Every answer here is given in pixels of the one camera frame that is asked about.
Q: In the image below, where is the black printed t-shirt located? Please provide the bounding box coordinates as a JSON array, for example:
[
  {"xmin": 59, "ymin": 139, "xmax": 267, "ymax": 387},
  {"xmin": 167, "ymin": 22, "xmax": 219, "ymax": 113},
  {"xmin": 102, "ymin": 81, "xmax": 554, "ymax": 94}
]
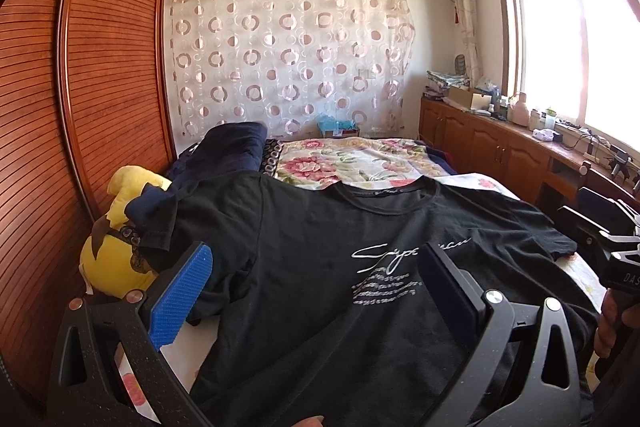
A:
[{"xmin": 133, "ymin": 170, "xmax": 601, "ymax": 427}]

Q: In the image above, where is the wooden cabinet counter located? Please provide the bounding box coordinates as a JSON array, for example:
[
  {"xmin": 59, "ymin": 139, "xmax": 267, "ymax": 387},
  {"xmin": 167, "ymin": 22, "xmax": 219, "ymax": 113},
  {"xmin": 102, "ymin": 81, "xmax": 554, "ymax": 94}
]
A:
[{"xmin": 419, "ymin": 98, "xmax": 612, "ymax": 216}]

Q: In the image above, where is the yellow plush toy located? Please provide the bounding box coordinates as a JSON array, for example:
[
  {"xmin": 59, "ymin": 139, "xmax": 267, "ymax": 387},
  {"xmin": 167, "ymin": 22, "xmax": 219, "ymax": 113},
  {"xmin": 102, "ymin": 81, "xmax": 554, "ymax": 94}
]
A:
[{"xmin": 78, "ymin": 166, "xmax": 171, "ymax": 298}]

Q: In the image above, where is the blue tissue pack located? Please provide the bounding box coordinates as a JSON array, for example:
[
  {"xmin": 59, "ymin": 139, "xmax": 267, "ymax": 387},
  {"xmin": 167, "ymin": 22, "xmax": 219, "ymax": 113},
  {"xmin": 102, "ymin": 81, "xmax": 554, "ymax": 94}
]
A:
[{"xmin": 317, "ymin": 115, "xmax": 360, "ymax": 139}]

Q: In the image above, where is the lavender cloth on counter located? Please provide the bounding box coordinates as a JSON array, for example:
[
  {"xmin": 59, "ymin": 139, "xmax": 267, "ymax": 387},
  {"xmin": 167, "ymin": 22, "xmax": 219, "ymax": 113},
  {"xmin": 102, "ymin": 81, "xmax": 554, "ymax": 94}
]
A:
[{"xmin": 532, "ymin": 129, "xmax": 555, "ymax": 142}]

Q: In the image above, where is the patterned medallion folded quilt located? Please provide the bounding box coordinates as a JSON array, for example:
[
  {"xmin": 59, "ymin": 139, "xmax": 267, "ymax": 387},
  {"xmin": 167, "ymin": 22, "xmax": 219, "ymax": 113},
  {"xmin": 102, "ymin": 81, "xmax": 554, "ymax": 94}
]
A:
[{"xmin": 259, "ymin": 138, "xmax": 283, "ymax": 176}]

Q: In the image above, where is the person's right hand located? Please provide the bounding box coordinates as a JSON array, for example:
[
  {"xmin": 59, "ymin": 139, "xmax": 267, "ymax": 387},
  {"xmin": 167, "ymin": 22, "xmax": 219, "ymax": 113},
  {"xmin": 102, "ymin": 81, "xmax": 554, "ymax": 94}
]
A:
[{"xmin": 594, "ymin": 289, "xmax": 640, "ymax": 359}]

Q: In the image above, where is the pink circle sheer curtain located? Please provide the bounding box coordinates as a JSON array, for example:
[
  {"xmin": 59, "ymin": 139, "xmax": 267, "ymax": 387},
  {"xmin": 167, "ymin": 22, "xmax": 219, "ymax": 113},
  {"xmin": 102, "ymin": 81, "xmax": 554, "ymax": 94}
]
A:
[{"xmin": 165, "ymin": 0, "xmax": 416, "ymax": 144}]

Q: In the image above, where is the cardboard box on counter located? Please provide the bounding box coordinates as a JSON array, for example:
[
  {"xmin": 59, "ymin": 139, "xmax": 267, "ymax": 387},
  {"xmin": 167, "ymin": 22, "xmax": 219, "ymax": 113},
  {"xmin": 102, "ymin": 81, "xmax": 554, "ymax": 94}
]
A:
[{"xmin": 447, "ymin": 86, "xmax": 492, "ymax": 110}]

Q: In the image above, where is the pink bottle on counter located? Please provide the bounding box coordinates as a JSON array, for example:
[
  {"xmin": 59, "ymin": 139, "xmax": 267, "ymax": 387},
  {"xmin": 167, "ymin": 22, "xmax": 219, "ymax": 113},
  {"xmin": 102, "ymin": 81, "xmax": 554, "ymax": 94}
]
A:
[{"xmin": 508, "ymin": 92, "xmax": 529, "ymax": 128}]

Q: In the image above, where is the navy blue folded blanket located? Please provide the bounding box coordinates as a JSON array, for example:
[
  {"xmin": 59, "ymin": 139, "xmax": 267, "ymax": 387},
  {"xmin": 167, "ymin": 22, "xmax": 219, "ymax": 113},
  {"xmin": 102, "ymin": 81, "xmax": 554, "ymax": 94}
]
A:
[{"xmin": 125, "ymin": 121, "xmax": 267, "ymax": 231}]

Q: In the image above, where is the window with wooden frame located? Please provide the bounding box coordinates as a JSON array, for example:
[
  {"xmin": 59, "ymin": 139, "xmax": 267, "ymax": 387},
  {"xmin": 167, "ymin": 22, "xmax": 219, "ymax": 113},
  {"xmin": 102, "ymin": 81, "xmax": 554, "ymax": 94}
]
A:
[{"xmin": 504, "ymin": 0, "xmax": 639, "ymax": 150}]

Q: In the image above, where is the dark wooden chair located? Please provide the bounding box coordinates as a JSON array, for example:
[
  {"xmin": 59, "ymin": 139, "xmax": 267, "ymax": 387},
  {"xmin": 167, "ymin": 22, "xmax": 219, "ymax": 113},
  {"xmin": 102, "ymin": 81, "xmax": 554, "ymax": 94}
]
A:
[{"xmin": 547, "ymin": 161, "xmax": 639, "ymax": 235}]

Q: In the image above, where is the large rose floral blanket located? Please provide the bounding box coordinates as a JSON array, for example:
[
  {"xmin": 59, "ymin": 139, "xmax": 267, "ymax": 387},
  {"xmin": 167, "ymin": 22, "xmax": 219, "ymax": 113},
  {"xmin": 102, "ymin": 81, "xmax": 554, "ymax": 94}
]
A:
[{"xmin": 267, "ymin": 136, "xmax": 452, "ymax": 190}]

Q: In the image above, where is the white flower print bedsheet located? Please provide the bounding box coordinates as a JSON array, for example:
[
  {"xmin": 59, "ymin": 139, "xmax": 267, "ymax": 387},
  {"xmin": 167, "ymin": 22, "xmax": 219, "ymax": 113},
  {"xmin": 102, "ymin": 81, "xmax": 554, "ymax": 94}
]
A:
[{"xmin": 114, "ymin": 171, "xmax": 609, "ymax": 425}]

